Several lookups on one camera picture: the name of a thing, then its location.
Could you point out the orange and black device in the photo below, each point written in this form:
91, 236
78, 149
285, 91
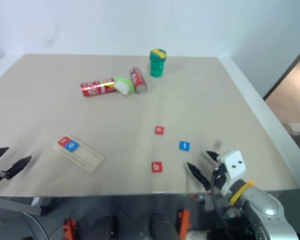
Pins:
184, 222
70, 228

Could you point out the green and white cup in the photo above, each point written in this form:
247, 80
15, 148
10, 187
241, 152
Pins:
125, 86

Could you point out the pale wooden letter tray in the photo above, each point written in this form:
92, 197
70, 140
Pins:
88, 158

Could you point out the red letter tile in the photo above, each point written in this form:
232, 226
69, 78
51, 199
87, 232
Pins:
159, 130
63, 142
157, 167

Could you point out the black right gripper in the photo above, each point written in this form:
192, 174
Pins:
218, 178

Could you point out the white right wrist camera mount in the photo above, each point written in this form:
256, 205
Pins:
235, 162

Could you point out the cardboard box on floor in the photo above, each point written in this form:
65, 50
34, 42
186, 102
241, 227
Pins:
298, 128

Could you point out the grey table frame beam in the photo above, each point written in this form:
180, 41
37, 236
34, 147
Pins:
12, 205

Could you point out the blue letter tile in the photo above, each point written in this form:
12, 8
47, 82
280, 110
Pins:
72, 146
184, 146

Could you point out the green bottle with yellow lid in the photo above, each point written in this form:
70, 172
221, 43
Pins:
157, 63

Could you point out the red soda can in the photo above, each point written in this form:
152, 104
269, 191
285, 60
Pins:
97, 87
138, 80

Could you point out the dark door frame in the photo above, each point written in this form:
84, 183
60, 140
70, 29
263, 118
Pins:
288, 68

